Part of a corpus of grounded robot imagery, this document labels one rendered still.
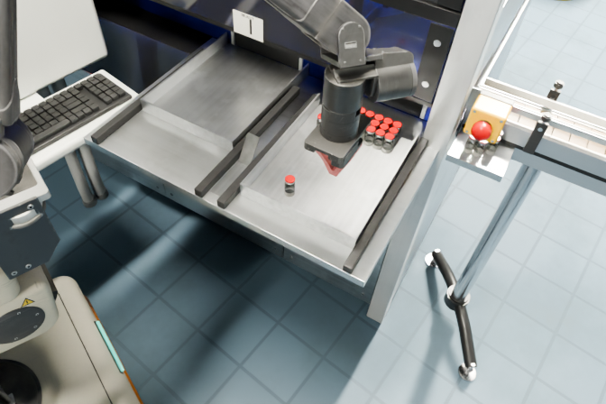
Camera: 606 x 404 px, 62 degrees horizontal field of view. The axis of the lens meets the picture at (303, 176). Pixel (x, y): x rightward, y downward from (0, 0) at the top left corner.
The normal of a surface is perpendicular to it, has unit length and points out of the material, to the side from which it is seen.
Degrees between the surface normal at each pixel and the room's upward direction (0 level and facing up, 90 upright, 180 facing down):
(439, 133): 90
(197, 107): 0
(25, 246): 90
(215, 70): 0
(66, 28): 90
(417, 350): 0
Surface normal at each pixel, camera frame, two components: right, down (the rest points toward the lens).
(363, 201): 0.05, -0.66
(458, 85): -0.50, 0.63
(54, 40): 0.77, 0.51
